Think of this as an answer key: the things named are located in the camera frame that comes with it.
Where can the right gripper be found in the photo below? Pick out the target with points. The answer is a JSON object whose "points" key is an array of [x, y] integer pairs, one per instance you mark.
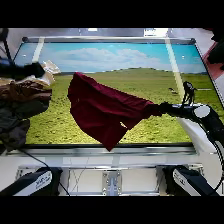
{"points": [[170, 109]]}

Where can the dark red T-shirt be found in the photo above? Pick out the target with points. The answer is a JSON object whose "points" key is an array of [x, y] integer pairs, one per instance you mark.
{"points": [[100, 110]]}

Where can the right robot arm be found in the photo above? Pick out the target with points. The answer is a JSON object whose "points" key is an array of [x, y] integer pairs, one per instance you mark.
{"points": [[213, 125]]}

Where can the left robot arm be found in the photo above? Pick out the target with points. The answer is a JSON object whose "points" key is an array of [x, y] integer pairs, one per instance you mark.
{"points": [[31, 182]]}

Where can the cream garment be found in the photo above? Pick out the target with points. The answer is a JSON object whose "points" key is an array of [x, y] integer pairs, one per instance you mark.
{"points": [[48, 71]]}

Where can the brown garment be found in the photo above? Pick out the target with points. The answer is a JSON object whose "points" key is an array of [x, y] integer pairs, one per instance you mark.
{"points": [[25, 91]]}

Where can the black garment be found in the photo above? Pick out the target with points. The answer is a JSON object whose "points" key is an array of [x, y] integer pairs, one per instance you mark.
{"points": [[20, 70]]}

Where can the dark grey garment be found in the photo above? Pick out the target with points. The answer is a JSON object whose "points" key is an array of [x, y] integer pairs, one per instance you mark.
{"points": [[15, 125]]}

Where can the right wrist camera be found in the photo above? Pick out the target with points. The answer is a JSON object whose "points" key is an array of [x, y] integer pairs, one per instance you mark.
{"points": [[188, 90]]}

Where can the silver frame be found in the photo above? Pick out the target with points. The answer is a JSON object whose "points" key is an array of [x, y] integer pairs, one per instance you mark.
{"points": [[111, 181]]}

